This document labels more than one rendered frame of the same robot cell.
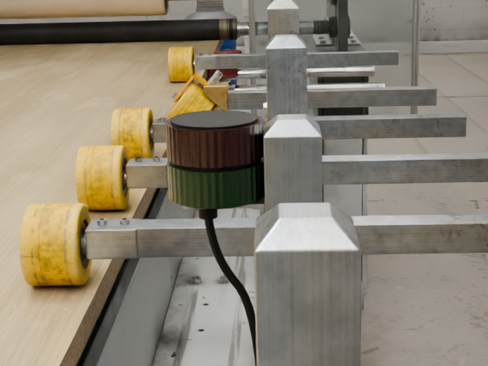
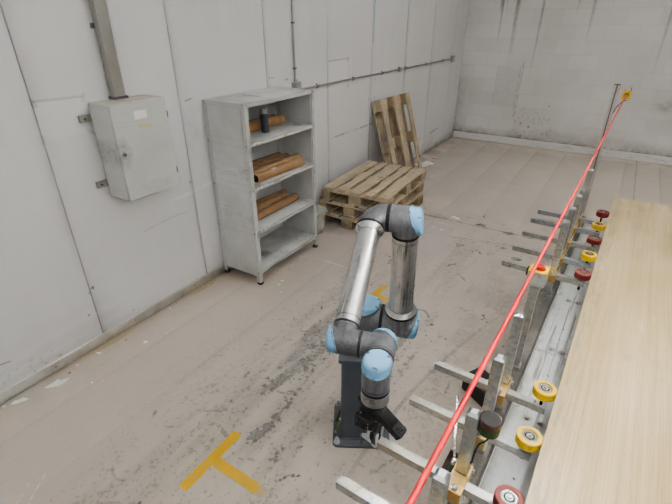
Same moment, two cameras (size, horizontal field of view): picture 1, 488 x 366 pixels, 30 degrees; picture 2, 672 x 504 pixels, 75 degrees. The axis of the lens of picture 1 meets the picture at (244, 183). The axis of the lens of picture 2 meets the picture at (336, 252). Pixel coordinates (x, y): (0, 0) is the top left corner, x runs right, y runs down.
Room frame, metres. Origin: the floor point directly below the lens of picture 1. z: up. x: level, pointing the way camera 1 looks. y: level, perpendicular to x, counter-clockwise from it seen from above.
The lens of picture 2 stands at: (1.50, 0.10, 2.10)
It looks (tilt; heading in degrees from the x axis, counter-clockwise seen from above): 28 degrees down; 211
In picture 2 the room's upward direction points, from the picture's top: straight up
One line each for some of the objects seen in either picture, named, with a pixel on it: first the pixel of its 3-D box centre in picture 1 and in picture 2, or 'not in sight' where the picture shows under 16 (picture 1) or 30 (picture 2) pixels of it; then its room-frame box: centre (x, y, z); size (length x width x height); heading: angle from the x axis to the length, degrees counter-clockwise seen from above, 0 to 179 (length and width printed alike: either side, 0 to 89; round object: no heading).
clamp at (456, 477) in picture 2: not in sight; (459, 480); (0.57, -0.03, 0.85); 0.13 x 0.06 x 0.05; 178
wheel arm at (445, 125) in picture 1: (295, 126); not in sight; (1.33, -0.08, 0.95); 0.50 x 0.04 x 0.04; 88
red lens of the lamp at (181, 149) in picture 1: (214, 138); (490, 421); (0.55, 0.02, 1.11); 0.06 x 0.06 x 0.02
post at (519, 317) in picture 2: not in sight; (508, 363); (0.05, -0.01, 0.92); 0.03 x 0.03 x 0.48; 88
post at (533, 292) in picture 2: not in sight; (524, 327); (-0.22, 0.00, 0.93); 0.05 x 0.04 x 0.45; 178
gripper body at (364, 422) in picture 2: not in sight; (371, 412); (0.57, -0.33, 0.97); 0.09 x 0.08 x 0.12; 88
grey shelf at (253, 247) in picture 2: not in sight; (268, 183); (-1.43, -2.42, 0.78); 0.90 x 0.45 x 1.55; 179
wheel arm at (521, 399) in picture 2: not in sight; (487, 385); (0.08, -0.06, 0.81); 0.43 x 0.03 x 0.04; 88
